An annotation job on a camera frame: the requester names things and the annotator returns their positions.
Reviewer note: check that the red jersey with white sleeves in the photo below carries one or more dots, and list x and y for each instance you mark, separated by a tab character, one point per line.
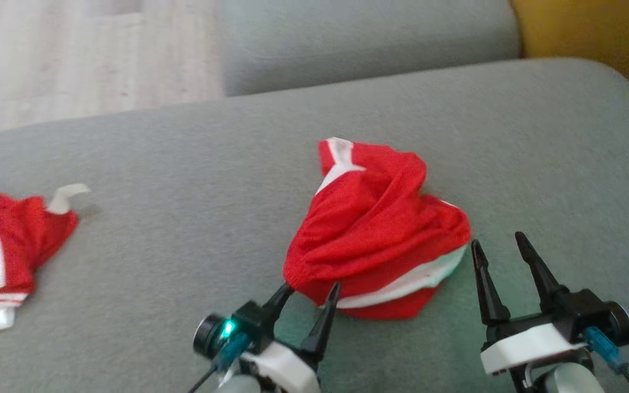
14	234

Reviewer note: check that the yellow cushion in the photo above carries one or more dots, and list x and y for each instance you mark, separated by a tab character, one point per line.
593	33

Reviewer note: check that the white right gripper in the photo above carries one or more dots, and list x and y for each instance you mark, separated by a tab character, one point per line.
527	346

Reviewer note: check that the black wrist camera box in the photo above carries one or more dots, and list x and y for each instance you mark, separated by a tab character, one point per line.
585	311
251	322

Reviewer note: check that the grey stitched sofa cushion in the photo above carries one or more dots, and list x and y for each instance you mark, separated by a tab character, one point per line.
347	43

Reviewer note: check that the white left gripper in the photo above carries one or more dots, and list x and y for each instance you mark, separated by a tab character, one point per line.
282	365

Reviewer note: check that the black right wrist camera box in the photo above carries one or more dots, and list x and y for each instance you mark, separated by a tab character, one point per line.
585	311

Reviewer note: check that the red shorts with white trim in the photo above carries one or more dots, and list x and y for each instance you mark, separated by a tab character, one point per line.
374	229

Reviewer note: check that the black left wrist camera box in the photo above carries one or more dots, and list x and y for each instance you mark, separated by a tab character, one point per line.
251	322

